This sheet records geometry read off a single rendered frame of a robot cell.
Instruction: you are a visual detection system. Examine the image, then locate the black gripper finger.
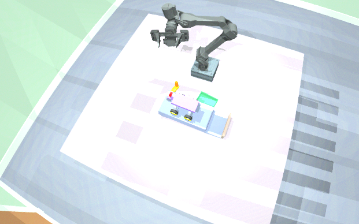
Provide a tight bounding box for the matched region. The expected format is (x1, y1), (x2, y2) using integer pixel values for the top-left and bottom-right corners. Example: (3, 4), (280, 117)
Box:
(153, 32), (161, 48)
(175, 33), (186, 48)

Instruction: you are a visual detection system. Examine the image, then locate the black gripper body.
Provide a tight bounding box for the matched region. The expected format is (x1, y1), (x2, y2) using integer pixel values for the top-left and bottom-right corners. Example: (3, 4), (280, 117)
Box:
(150, 21), (189, 42)

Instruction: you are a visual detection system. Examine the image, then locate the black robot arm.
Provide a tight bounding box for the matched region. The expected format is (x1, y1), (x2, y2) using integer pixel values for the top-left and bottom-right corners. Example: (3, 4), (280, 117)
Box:
(161, 3), (238, 71)

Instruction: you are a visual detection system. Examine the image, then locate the green tray floor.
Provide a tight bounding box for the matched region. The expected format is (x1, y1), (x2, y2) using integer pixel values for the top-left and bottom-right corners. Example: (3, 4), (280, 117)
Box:
(198, 94), (216, 107)

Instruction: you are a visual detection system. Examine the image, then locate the light blue ramp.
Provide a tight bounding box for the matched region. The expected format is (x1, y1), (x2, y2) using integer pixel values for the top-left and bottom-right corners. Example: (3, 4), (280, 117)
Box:
(158, 90), (232, 139)

